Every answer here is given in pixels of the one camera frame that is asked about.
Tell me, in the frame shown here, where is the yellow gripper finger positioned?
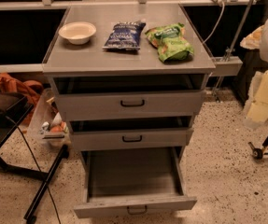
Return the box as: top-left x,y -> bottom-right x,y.
240,25 -> 264,49
245,70 -> 268,124

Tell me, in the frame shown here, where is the blue chip bag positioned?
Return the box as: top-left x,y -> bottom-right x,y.
103,21 -> 146,50

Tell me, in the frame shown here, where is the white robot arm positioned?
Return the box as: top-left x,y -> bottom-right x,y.
240,19 -> 268,129

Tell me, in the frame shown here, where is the green chip bag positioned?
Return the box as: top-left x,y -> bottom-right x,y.
145,22 -> 194,63

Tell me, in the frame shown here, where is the top grey drawer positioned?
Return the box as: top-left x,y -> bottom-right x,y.
54,75 -> 205,120

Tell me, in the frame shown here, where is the grey drawer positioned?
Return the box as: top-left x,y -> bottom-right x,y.
74,147 -> 197,218
70,116 -> 193,151
54,75 -> 205,120

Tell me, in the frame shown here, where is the grey drawer cabinet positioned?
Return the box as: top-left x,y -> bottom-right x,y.
41,3 -> 217,219

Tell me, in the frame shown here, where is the bottom grey drawer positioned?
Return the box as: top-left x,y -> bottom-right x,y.
74,147 -> 197,218

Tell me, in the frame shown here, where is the middle grey drawer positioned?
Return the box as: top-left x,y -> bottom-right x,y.
70,116 -> 193,151

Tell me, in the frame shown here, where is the metal pole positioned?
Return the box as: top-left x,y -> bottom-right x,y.
212,0 -> 254,103

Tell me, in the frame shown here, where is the white bowl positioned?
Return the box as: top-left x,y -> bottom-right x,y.
59,21 -> 96,45

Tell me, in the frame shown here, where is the clear plastic bin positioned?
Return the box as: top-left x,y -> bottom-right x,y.
27,88 -> 70,147

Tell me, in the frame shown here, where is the orange jacket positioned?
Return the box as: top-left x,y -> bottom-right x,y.
0,73 -> 44,126

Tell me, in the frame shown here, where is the black stand table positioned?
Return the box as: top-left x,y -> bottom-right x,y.
0,92 -> 69,224

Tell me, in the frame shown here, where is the white power cable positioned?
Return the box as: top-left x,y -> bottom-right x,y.
202,1 -> 227,46

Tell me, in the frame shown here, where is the black cable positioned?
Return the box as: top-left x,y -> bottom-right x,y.
4,115 -> 63,224

